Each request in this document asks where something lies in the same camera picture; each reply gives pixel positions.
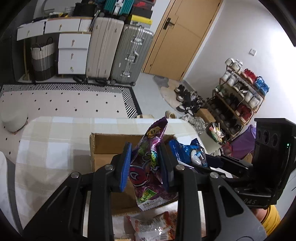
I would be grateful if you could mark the silver aluminium suitcase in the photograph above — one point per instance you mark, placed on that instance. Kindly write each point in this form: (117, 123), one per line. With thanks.
(133, 46)

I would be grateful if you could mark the white drawer desk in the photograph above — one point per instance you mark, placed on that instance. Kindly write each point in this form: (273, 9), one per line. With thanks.
(74, 38)

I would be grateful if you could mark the woven laundry basket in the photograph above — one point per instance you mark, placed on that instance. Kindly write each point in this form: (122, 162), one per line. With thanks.
(43, 60)

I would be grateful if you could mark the purple grape candy bag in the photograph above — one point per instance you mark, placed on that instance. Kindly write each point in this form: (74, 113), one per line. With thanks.
(145, 169)

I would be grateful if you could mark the blue Oreo cookie packet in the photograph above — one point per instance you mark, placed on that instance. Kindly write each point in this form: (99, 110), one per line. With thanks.
(194, 155)

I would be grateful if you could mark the wooden shoe rack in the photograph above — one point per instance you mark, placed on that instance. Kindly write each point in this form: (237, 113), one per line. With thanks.
(235, 100)

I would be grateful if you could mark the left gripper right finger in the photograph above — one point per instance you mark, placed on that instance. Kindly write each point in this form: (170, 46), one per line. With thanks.
(208, 208)

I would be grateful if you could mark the white red noodle packet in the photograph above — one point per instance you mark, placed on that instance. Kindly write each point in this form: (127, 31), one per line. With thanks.
(160, 227)

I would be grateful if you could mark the white round floor cushion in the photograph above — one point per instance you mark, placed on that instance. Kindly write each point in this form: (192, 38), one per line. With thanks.
(14, 120)

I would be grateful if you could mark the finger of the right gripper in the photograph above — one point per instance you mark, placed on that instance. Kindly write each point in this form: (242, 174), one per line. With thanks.
(182, 152)

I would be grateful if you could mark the wooden door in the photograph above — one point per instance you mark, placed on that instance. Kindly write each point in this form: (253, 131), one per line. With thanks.
(179, 36)

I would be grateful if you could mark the white trash bin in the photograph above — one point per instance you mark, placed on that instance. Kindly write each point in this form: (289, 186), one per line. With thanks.
(209, 144)

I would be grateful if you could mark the teal suitcase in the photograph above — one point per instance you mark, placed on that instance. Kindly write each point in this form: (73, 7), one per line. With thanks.
(118, 7)

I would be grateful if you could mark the stacked shoe boxes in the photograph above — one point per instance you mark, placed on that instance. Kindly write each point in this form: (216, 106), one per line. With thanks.
(141, 13)

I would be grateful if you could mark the SF cardboard box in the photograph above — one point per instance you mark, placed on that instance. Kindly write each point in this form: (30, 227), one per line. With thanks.
(104, 148)

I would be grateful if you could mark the patterned floor rug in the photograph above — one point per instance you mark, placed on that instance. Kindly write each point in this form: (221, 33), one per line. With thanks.
(60, 122)

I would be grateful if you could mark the purple gift bag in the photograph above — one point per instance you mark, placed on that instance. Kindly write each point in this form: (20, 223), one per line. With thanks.
(244, 143)

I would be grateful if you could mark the small brown cardboard box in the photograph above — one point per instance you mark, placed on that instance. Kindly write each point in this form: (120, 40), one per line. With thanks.
(205, 115)

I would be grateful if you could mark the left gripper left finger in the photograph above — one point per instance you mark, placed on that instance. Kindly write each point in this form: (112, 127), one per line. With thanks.
(79, 209)

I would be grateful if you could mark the beige suitcase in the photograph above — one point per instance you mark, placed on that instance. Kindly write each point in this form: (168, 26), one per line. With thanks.
(103, 43)

